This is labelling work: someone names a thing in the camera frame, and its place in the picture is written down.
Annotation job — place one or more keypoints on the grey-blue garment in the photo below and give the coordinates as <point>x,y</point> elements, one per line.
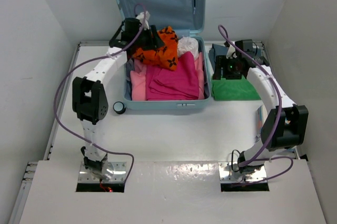
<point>217,50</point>

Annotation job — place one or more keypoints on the orange patterned fleece cloth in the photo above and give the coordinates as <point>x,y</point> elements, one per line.
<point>165,57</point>

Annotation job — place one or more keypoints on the metal base plate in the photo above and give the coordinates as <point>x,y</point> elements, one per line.
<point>229,173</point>
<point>112,172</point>

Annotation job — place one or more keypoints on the front suitcase wheel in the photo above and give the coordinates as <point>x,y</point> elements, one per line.
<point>119,107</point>

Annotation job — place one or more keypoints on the pink sweatshirt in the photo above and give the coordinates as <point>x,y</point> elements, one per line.
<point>138,77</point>

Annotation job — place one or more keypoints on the white plastic bag bundle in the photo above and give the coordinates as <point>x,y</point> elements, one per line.
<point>188,44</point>

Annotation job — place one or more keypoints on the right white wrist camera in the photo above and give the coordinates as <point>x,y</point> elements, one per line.
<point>231,51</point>

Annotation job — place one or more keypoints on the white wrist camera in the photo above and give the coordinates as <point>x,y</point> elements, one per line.
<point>231,51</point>
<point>143,17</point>

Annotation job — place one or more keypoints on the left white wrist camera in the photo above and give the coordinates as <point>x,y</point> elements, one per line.
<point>143,17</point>

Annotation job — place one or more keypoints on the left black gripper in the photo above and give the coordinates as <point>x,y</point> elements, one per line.
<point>153,41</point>

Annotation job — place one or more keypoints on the green towel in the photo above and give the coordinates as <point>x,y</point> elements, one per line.
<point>234,90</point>

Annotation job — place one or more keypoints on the light blue hardshell suitcase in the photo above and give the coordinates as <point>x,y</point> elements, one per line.
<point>186,17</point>

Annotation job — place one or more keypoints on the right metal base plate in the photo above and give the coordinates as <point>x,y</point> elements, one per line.
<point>229,173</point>

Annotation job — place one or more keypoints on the magenta cloth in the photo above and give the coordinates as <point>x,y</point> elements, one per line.
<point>166,85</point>

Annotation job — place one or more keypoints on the white first aid case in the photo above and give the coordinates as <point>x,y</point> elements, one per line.
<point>261,115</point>

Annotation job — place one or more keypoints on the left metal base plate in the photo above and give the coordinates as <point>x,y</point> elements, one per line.
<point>112,172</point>

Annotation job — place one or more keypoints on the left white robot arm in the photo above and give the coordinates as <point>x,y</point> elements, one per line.
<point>89,100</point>

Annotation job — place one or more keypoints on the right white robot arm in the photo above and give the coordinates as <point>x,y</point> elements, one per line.
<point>285,124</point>

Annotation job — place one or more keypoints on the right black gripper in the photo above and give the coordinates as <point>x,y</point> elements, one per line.
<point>221,61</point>

